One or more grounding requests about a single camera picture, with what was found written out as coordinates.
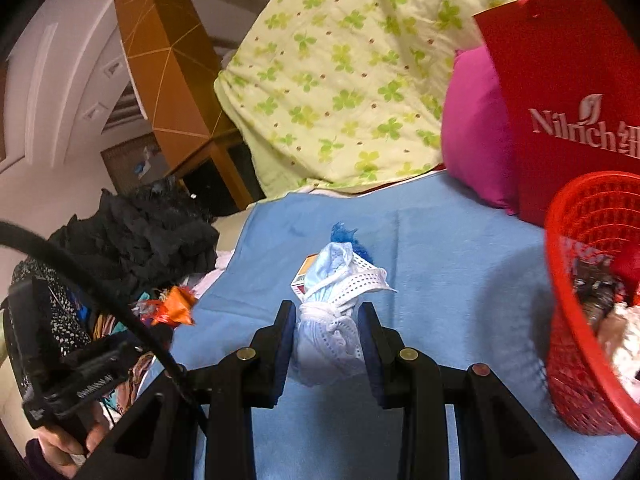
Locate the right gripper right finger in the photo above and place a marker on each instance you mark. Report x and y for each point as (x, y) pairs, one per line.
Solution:
(403, 378)

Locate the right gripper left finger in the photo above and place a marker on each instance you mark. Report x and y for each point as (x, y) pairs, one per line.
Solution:
(251, 377)

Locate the white knotted plastic bag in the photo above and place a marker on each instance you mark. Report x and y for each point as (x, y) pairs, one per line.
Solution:
(327, 345)

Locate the red yellow cardboard box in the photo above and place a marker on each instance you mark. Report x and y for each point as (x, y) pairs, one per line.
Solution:
(298, 283)

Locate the blue plastic bag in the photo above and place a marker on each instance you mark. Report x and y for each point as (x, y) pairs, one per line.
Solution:
(340, 234)

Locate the person's left hand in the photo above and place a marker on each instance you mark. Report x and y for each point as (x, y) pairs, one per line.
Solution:
(59, 447)

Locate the orange plastic wrapper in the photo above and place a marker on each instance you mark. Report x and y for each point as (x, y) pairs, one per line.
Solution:
(174, 308)

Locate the black clothes pile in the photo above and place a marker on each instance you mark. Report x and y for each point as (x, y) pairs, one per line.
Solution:
(150, 238)

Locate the magenta pillow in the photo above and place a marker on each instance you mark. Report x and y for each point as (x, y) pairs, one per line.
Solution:
(477, 141)

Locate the red plastic mesh basket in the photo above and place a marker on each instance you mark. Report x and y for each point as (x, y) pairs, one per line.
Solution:
(588, 223)

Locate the green clover print quilt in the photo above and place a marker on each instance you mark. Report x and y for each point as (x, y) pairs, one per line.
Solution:
(346, 94)

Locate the orange wooden column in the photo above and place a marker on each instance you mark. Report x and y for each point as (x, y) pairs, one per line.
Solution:
(173, 65)

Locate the red Nilrich paper bag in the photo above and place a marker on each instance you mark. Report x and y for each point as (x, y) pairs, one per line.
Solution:
(569, 75)

